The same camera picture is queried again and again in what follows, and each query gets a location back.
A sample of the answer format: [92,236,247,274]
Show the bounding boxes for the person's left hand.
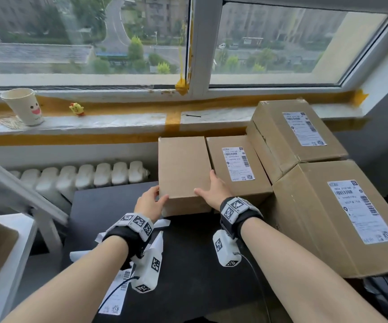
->
[134,185,170,223]

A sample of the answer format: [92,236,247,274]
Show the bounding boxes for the person's right hand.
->
[193,170,234,211]

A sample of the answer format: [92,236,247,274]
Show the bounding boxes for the slim brown cardboard box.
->
[157,136,214,218]
[246,99,349,185]
[206,135,274,207]

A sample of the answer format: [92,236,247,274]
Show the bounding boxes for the stack of shipping labels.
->
[98,265,136,316]

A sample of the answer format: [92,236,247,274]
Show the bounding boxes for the large brown cardboard box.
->
[271,160,388,279]

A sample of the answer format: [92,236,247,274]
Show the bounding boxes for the person's right forearm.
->
[241,217,388,323]

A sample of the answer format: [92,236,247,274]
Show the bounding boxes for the person's left forearm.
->
[2,235,129,323]

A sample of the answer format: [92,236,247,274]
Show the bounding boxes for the white radiator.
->
[9,160,151,204]

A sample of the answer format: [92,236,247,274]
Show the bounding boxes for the small yellow green toy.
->
[68,102,86,117]

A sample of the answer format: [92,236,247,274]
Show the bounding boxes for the grey metal shelf rack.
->
[0,149,70,323]

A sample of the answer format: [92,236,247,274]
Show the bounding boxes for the paper cup with face print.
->
[0,87,45,127]

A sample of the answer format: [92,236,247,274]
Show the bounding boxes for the black marker wrist strap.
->
[219,196,265,240]
[102,213,155,270]

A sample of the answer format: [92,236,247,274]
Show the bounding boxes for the black camera cable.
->
[234,252,272,323]
[98,275,141,313]

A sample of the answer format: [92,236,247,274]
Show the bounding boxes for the white window frame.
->
[0,0,388,100]

